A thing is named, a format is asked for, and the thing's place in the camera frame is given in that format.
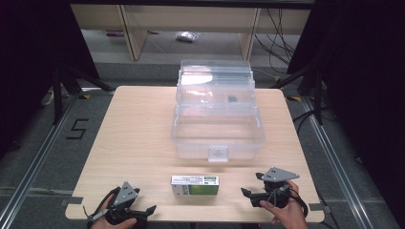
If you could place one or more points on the black tripod stand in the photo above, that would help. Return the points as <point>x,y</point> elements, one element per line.
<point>58,95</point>
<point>318,95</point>

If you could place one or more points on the clear plastic bag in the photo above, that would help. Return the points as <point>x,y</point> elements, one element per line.
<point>187,36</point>

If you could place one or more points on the green and white small box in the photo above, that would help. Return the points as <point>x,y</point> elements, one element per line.
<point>195,189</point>

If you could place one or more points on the person's left hand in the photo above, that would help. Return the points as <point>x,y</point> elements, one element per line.
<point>105,222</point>

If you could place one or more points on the aluminium floor rail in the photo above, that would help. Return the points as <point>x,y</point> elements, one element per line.
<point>334,162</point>
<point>35,165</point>

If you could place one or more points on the dark curtain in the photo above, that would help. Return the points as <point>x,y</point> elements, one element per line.
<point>35,63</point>
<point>366,79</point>

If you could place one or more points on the clear plastic storage box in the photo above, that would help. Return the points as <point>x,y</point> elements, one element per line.
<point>219,133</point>

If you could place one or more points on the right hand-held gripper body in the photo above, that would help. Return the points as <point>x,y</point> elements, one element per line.
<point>276,178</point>

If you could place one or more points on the wooden shelf unit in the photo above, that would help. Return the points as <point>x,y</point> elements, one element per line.
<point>137,35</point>

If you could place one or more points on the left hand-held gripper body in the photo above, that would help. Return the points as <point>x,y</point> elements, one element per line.
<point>125,194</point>

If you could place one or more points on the person's right hand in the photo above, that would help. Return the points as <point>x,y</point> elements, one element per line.
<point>288,216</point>

